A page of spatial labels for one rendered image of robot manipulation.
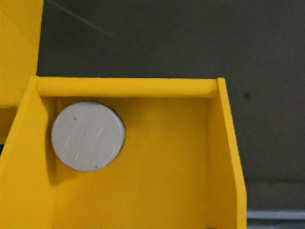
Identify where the yellow bin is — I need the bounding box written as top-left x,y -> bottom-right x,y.
0,76 -> 246,229
0,0 -> 43,144

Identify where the grey metal disc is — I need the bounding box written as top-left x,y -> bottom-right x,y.
51,101 -> 126,172

